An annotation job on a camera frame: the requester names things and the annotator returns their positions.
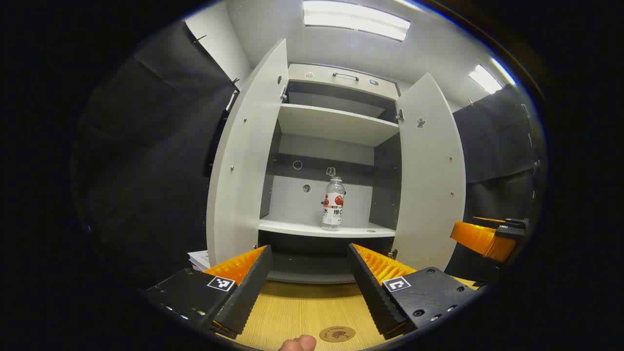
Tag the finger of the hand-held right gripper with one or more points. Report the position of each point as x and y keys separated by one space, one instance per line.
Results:
x=480 y=240

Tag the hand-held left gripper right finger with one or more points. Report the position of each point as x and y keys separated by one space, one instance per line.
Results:
x=378 y=297

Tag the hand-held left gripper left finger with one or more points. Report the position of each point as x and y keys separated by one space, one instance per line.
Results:
x=243 y=292

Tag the round brown coaster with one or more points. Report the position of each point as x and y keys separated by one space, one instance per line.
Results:
x=337 y=334

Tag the grey cabinet door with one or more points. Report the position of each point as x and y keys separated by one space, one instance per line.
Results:
x=429 y=185
x=248 y=161

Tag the clear bottle with red label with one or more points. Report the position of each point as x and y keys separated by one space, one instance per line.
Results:
x=333 y=204

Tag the grey cabinet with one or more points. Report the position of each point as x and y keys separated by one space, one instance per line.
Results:
x=336 y=124

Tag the grey cabinet drawer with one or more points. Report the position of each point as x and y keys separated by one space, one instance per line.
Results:
x=317 y=80

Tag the white paper stack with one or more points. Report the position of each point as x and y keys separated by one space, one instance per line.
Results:
x=197 y=258

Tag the black backdrop cloth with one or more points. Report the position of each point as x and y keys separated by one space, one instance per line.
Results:
x=146 y=170
x=497 y=146

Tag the small ceiling light panel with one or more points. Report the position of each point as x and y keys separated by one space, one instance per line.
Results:
x=485 y=79

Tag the long ceiling light panel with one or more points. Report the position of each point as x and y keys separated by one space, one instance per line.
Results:
x=356 y=19

